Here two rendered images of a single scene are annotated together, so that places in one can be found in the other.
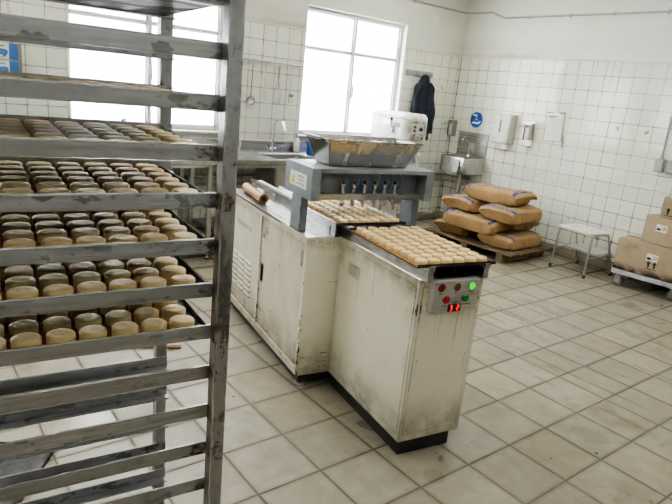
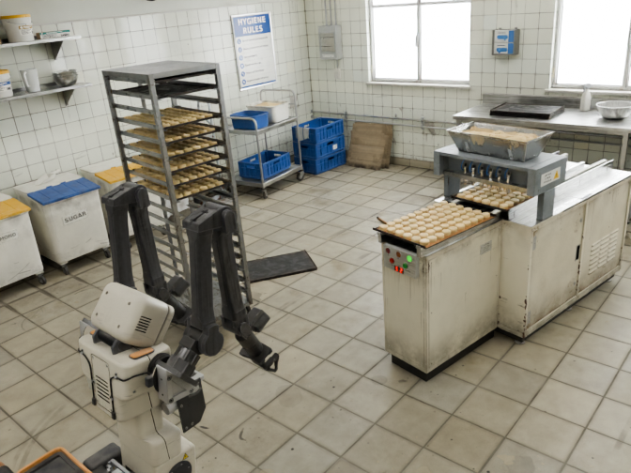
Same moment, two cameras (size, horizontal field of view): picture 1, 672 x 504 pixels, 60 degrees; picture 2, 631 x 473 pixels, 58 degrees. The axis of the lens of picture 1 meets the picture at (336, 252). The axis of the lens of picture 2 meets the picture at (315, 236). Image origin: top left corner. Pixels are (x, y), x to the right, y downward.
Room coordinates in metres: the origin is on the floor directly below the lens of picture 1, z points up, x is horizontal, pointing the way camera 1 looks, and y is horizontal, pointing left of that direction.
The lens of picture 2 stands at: (1.42, -3.27, 2.17)
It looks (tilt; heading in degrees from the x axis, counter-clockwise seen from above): 23 degrees down; 81
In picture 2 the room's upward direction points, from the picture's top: 5 degrees counter-clockwise
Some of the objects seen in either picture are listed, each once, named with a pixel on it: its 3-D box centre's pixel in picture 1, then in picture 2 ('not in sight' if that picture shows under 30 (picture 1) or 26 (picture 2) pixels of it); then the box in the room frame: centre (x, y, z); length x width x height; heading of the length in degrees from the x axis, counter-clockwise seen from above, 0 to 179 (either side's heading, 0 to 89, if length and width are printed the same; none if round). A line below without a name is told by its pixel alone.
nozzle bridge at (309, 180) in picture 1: (358, 196); (496, 179); (3.06, -0.09, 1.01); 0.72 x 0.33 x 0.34; 119
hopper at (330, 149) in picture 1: (362, 151); (498, 142); (3.06, -0.09, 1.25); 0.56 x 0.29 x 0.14; 119
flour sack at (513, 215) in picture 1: (512, 212); not in sight; (6.17, -1.85, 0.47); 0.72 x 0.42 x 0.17; 134
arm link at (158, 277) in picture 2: not in sight; (146, 243); (1.11, -1.33, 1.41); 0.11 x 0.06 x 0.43; 129
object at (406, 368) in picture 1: (396, 331); (442, 288); (2.62, -0.33, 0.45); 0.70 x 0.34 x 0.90; 29
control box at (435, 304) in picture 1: (453, 295); (400, 260); (2.30, -0.51, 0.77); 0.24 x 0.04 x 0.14; 119
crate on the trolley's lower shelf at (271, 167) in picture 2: not in sight; (265, 164); (1.91, 3.56, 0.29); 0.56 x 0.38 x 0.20; 47
